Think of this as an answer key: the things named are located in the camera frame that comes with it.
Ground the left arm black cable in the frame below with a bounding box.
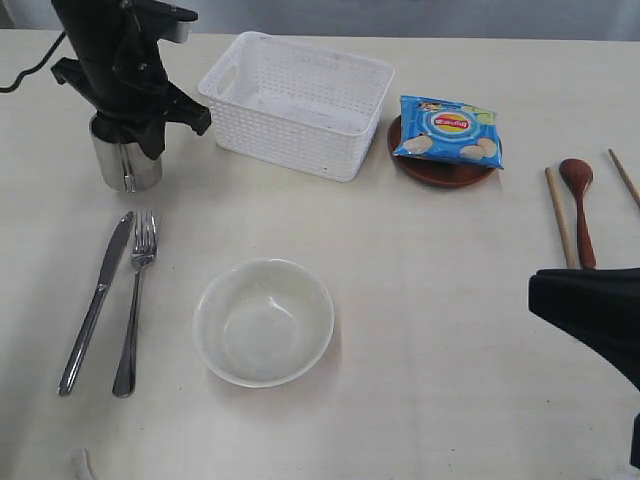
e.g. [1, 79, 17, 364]
[0, 29, 69, 95]

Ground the blue chips bag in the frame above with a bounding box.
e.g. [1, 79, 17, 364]
[394, 95, 503, 169]

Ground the brown round plate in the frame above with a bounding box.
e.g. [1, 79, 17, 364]
[387, 115, 495, 189]

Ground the grey ceramic bowl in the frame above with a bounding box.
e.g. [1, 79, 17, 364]
[192, 258, 335, 389]

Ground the wooden chopstick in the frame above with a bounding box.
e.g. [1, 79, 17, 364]
[544, 167, 578, 269]
[608, 148, 640, 207]

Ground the dark red wooden spoon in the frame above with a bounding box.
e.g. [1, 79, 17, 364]
[559, 158, 596, 269]

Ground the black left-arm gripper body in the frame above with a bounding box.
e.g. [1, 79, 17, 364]
[51, 1, 170, 115]

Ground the metal cup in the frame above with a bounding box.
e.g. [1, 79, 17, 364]
[89, 114, 163, 193]

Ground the silver table knife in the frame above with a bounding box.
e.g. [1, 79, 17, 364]
[57, 211, 134, 397]

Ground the silver fork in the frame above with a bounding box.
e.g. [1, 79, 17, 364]
[112, 211, 158, 398]

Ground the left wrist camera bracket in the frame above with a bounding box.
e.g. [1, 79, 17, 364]
[119, 0, 199, 44]

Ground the tape piece on table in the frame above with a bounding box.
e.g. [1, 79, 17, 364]
[70, 449, 94, 480]

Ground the white perforated plastic basket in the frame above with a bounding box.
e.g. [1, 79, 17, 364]
[197, 31, 394, 183]

